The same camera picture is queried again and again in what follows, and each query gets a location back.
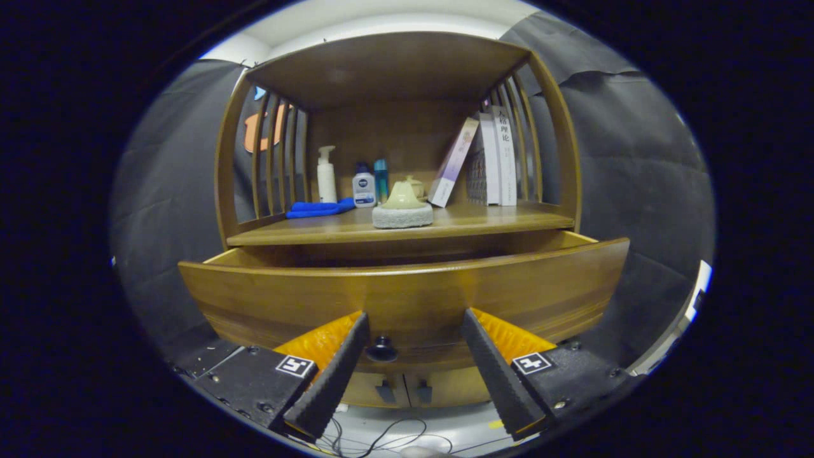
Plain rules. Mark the white bottle with blue cap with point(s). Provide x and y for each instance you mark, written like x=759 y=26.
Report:
x=364 y=191

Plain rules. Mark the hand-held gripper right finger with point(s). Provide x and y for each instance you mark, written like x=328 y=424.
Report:
x=499 y=375

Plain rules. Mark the folded blue cloth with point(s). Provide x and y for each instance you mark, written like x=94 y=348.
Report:
x=315 y=208

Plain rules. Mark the white book with black characters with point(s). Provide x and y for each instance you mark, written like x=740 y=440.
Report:
x=506 y=172

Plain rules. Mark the wooden drawer with black knob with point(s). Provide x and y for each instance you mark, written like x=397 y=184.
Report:
x=413 y=299

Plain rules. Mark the wooden cabinet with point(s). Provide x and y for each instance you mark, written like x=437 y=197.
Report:
x=381 y=63

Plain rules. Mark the beige lidded teacup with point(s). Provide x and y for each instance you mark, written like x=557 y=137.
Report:
x=418 y=187

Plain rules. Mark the plain white book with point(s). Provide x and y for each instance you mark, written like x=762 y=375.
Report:
x=491 y=165

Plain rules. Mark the dark patterned book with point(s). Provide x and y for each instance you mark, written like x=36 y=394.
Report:
x=475 y=178

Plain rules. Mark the leaning purple white book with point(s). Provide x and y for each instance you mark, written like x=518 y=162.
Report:
x=451 y=165

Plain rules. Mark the wooden countertop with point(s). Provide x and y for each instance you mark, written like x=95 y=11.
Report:
x=496 y=219

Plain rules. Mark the slim teal bottle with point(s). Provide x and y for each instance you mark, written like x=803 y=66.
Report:
x=381 y=181

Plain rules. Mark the white pump bottle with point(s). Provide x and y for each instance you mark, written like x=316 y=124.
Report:
x=327 y=181

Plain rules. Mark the black backdrop cloth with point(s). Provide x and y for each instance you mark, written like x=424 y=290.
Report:
x=636 y=191

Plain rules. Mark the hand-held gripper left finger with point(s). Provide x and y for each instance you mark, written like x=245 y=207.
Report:
x=332 y=376

